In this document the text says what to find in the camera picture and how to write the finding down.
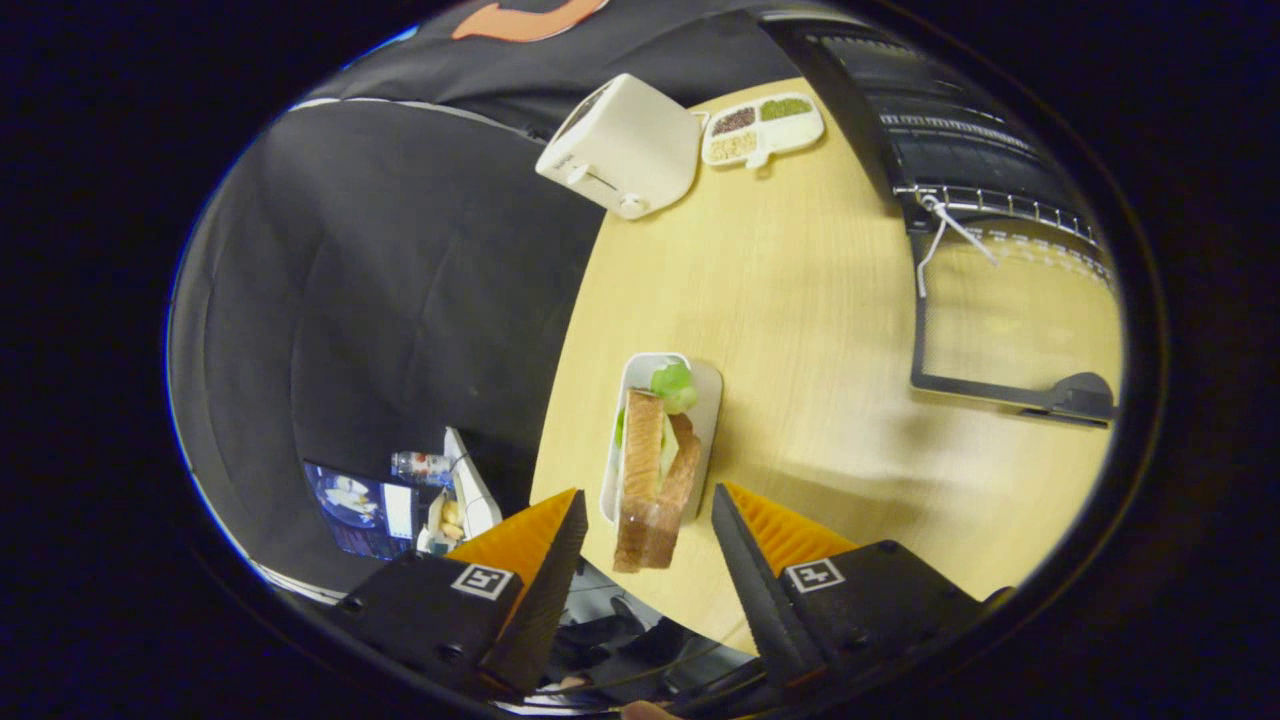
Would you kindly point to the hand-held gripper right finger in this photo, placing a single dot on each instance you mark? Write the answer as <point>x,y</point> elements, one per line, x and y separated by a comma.
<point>755,590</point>

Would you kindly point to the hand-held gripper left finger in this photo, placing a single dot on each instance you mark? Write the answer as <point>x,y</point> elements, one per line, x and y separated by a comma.
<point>545,590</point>

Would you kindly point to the toasted sandwich with lettuce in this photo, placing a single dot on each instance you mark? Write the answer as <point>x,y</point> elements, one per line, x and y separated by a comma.
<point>645,460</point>

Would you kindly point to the black toaster oven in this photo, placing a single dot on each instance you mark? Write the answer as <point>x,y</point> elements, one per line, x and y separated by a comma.
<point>900,90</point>

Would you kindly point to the white open box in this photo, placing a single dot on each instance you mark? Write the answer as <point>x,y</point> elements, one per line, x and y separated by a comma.
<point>472,495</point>

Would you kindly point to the white pop-up toaster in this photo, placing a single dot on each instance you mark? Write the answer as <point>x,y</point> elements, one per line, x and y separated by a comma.
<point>630,140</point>

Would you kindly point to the plastic bottle red label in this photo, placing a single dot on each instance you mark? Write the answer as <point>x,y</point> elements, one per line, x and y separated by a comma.
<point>420,466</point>

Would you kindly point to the white rectangular tray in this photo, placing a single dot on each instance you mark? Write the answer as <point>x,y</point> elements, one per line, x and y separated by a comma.
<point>706,400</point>

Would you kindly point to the blue printed bag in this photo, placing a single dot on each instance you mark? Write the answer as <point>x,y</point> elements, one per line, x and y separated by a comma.
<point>355,505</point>

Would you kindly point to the white divided grain tray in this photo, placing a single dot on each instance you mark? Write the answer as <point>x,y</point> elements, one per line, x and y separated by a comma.
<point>765,132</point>

